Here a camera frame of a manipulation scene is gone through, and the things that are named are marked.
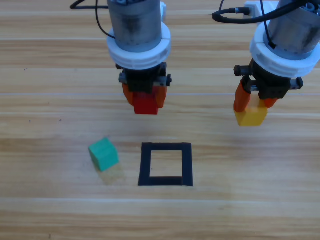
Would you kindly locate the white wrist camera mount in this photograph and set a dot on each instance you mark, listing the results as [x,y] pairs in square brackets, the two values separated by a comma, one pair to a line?
[275,65]
[140,62]

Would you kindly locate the black tape square outline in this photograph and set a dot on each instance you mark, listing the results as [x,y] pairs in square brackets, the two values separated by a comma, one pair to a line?
[145,165]

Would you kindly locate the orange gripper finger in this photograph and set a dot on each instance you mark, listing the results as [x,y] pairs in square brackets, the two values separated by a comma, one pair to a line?
[242,100]
[270,102]
[160,96]
[128,96]

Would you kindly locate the green wooden block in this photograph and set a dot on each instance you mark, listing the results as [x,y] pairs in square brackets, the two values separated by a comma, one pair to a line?
[103,155]

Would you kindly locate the red wooden block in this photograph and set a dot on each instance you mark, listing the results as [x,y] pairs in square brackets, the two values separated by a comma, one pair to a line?
[146,106]

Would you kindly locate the yellow wooden block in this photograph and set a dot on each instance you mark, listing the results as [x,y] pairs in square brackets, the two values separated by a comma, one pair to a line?
[252,117]

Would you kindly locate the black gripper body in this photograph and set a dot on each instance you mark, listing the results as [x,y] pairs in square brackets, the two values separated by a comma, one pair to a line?
[140,80]
[272,87]

